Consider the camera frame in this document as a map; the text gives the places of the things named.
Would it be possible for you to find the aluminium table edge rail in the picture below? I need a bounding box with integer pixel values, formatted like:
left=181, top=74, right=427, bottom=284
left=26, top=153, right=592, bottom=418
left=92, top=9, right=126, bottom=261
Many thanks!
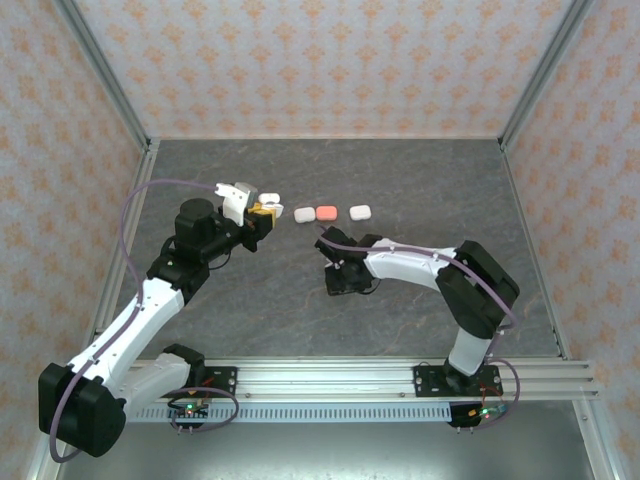
left=499, top=141, right=621, bottom=480
left=22, top=141, right=162, bottom=480

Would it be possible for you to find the aluminium frame post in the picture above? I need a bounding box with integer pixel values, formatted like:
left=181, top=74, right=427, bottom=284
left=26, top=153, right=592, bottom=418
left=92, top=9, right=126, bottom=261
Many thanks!
left=498, top=0, right=600, bottom=151
left=52, top=0, right=154, bottom=151

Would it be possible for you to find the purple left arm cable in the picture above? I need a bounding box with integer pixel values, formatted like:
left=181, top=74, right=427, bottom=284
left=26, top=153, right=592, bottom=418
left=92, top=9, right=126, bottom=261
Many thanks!
left=48, top=178, right=240, bottom=464

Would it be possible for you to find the small circuit board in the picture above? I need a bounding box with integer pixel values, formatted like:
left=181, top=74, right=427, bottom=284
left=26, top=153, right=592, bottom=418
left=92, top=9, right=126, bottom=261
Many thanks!
left=167, top=399, right=210, bottom=421
left=462, top=404, right=511, bottom=422

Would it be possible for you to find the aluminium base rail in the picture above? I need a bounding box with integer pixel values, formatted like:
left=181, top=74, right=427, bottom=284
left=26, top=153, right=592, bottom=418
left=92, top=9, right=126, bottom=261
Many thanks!
left=130, top=357, right=601, bottom=401

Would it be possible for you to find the perforated metal cable tray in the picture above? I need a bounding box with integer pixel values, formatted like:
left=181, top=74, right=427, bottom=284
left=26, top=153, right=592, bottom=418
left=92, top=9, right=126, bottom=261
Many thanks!
left=113, top=402, right=455, bottom=425

